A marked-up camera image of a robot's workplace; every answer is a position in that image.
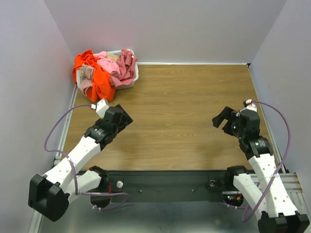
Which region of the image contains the aluminium frame rail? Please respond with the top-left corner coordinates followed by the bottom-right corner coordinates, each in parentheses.
top-left (247, 172), bottom-right (304, 195)

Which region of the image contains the purple cable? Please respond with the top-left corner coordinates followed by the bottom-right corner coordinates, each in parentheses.
top-left (43, 103), bottom-right (129, 211)
top-left (242, 100), bottom-right (292, 223)

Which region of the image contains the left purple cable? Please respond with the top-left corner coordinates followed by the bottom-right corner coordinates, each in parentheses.
top-left (43, 103), bottom-right (129, 211)

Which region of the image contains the light pink t shirt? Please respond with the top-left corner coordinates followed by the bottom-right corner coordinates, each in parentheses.
top-left (95, 51), bottom-right (120, 74)

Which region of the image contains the orange t shirt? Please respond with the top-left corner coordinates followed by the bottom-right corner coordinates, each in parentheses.
top-left (72, 50), bottom-right (115, 102)

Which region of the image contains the white plastic laundry basket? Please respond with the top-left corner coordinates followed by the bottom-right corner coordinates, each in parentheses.
top-left (74, 49), bottom-right (138, 95)

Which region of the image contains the dusty rose t shirt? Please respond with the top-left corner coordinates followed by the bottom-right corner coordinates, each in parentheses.
top-left (110, 49), bottom-right (138, 90)

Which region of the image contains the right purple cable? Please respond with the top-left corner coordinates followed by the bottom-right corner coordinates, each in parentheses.
top-left (242, 100), bottom-right (292, 223)

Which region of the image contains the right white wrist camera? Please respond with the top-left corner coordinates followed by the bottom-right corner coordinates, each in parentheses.
top-left (243, 99), bottom-right (257, 112)

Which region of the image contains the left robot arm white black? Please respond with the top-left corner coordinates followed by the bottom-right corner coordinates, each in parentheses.
top-left (28, 99), bottom-right (133, 222)

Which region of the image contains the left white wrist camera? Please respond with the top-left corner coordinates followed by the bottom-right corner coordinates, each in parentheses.
top-left (96, 99), bottom-right (110, 118)

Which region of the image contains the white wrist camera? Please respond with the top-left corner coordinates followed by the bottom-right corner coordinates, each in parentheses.
top-left (96, 99), bottom-right (110, 118)
top-left (243, 99), bottom-right (257, 112)

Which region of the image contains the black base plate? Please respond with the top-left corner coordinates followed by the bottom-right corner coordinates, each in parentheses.
top-left (75, 169), bottom-right (253, 209)

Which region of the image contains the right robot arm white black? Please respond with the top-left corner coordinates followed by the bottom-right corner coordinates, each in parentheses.
top-left (212, 103), bottom-right (310, 233)

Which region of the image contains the beige mauve t shirt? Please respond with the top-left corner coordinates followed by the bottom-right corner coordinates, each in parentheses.
top-left (76, 64), bottom-right (94, 96)

